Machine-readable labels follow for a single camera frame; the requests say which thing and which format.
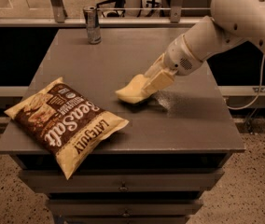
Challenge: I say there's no grey drawer cabinet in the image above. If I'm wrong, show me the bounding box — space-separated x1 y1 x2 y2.
0 28 244 224

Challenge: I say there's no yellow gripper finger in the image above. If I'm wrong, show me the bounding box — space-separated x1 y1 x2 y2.
144 53 167 78
142 68 175 95

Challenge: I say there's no white cable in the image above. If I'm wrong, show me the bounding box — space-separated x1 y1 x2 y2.
226 53 265 111

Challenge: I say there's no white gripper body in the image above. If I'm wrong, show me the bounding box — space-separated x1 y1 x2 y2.
163 35 203 76

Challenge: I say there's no yellow sponge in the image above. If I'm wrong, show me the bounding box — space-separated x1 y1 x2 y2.
116 74 157 104

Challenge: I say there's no metal railing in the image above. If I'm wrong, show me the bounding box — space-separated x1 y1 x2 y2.
0 0 211 28

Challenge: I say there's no brown chip bag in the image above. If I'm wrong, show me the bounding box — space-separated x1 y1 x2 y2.
6 77 128 178

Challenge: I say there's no drawer with knob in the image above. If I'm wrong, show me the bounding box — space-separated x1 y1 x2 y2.
47 200 202 217
19 169 224 193

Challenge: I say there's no upper drawer with knob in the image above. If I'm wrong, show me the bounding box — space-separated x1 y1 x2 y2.
19 169 224 193

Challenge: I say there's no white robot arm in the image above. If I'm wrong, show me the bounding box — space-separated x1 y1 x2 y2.
141 0 265 95

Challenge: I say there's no lower drawer with knob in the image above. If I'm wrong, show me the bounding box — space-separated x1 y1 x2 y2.
47 200 202 217

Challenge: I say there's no silver drink can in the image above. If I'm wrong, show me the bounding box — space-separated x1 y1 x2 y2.
83 6 101 45

